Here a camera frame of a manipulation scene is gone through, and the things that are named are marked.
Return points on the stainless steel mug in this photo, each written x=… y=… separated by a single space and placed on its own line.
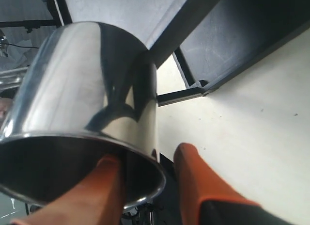
x=88 y=92

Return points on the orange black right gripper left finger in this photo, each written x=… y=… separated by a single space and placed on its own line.
x=97 y=200

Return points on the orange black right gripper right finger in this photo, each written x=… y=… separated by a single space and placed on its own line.
x=206 y=199

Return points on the black metal shelf rack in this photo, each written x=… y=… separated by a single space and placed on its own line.
x=234 y=35

